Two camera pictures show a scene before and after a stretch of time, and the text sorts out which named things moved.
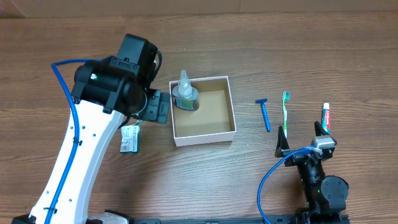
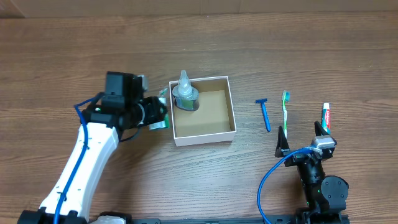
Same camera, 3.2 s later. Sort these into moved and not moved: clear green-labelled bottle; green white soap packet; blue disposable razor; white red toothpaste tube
Moved: green white soap packet
Not moved: blue disposable razor; clear green-labelled bottle; white red toothpaste tube
